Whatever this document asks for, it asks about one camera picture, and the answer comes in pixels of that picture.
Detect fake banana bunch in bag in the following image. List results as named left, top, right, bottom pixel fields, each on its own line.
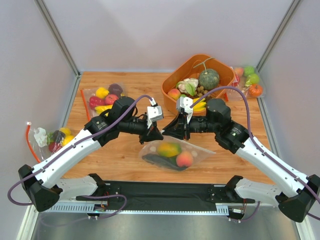
left=94, top=105, right=112, bottom=115

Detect fake mango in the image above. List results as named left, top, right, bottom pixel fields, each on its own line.
left=156, top=142, right=182, bottom=158

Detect fake red apple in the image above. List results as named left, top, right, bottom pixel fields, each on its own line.
left=104, top=94, right=119, bottom=106

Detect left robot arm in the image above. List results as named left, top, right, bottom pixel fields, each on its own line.
left=18, top=96, right=164, bottom=212

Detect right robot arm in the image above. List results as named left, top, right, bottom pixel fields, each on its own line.
left=162, top=97, right=320, bottom=223

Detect purple cable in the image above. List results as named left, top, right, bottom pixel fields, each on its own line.
left=189, top=86, right=320, bottom=222
left=7, top=94, right=158, bottom=207

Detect fake purple plum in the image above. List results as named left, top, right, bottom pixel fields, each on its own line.
left=108, top=83, right=124, bottom=97

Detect fake longan cluster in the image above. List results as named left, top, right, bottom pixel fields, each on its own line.
left=194, top=86, right=214, bottom=101

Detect fake green apple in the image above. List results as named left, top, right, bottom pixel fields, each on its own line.
left=245, top=73, right=260, bottom=86

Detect fake green pumpkin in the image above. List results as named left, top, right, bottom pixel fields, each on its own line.
left=198, top=68, right=220, bottom=91

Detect fake banana bunch in basin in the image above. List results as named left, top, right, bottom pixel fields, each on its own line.
left=193, top=98, right=207, bottom=112

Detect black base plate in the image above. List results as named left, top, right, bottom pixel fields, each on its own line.
left=74, top=179, right=256, bottom=213

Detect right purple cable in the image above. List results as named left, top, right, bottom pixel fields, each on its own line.
left=189, top=86, right=320, bottom=222

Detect polka dot zip bag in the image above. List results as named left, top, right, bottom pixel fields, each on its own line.
left=139, top=136, right=216, bottom=169

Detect fake red pepper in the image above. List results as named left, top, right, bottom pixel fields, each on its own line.
left=89, top=96, right=105, bottom=110

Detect fake small orange pumpkin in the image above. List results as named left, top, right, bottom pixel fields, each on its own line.
left=248, top=83, right=264, bottom=98

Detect fake cauliflower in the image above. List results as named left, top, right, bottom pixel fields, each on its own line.
left=175, top=78, right=199, bottom=96

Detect zip bag with bananas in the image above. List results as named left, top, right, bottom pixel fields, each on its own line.
left=80, top=82, right=127, bottom=120

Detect zip bag with pumpkin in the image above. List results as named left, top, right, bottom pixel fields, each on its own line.
left=231, top=65, right=266, bottom=99

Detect zip bag at left edge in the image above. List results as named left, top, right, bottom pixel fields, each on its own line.
left=25, top=121, right=75, bottom=163

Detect aluminium rail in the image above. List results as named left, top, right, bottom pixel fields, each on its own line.
left=36, top=193, right=255, bottom=220

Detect fake pink peach back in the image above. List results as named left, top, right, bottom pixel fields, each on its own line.
left=234, top=67, right=244, bottom=77

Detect orange plastic basin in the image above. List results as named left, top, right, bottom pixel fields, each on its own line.
left=161, top=54, right=236, bottom=116

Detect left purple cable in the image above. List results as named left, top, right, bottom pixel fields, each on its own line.
left=7, top=94, right=158, bottom=207

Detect fake yellow pepper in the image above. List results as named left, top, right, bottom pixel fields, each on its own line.
left=95, top=87, right=110, bottom=99

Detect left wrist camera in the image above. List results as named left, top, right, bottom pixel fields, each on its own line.
left=146, top=105, right=164, bottom=127

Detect fake peach in bag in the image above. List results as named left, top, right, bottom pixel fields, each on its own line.
left=176, top=151, right=194, bottom=167

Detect fake green bumpy fruit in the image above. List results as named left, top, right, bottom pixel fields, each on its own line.
left=243, top=65, right=255, bottom=77

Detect fake peach in basin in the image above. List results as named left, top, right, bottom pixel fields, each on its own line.
left=167, top=88, right=181, bottom=101

